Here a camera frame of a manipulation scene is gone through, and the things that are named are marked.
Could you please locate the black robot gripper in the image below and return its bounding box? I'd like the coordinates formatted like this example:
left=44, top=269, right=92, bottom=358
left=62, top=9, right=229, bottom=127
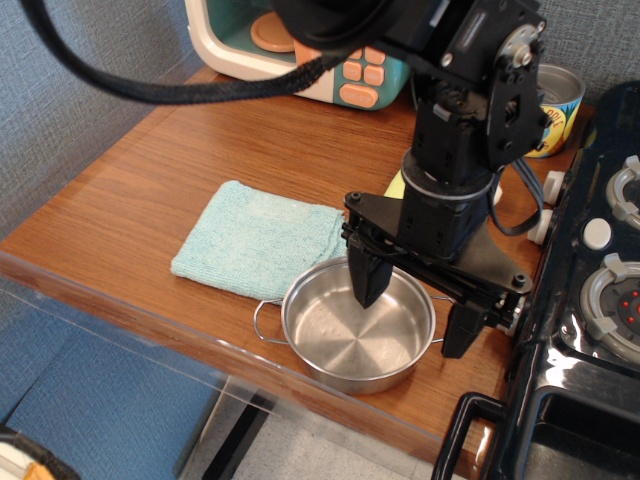
left=343, top=171, right=532, bottom=358

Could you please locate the light blue cloth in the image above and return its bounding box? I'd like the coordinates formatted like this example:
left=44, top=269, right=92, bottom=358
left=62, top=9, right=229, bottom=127
left=171, top=181, right=346, bottom=300

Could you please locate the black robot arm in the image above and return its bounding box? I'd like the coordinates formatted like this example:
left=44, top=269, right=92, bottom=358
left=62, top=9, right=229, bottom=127
left=273, top=1, right=550, bottom=358

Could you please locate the stainless steel pot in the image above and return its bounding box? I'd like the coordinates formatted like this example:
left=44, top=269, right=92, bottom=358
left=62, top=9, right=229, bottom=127
left=253, top=257, right=443, bottom=395

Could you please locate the white stove knob middle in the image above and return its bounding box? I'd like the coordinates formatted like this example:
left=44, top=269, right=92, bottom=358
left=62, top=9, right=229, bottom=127
left=527, top=209, right=553, bottom=245

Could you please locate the white stove knob upper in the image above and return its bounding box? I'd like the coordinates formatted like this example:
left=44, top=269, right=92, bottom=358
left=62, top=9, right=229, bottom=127
left=543, top=170, right=565, bottom=206

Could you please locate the black toy stove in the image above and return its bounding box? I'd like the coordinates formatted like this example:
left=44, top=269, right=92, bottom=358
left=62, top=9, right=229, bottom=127
left=433, top=81, right=639, bottom=479

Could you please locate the pineapple slices can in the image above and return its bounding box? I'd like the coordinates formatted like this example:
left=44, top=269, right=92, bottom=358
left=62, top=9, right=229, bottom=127
left=527, top=64, right=586, bottom=158

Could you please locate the orange plate in microwave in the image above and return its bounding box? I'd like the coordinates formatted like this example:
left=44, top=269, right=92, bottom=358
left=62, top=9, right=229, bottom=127
left=250, top=12, right=294, bottom=53

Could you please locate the toy microwave teal and cream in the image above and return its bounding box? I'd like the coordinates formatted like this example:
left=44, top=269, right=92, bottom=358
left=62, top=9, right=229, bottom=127
left=185, top=0, right=410, bottom=111

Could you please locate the spoon with green handle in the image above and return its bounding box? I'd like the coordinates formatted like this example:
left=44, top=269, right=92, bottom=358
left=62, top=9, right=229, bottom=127
left=384, top=171, right=405, bottom=199

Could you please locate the black braided cable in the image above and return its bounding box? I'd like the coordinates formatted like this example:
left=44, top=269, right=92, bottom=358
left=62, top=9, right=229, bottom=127
left=19, top=0, right=351, bottom=106

